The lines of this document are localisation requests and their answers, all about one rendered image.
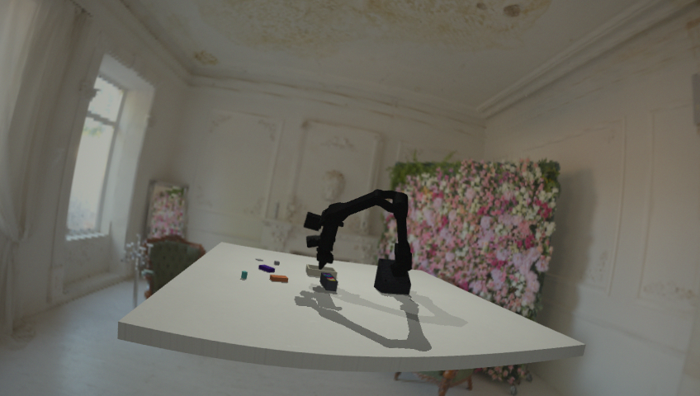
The beige open tray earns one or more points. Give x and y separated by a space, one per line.
313 270

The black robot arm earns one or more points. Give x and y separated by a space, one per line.
336 213

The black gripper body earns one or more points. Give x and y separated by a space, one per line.
325 255

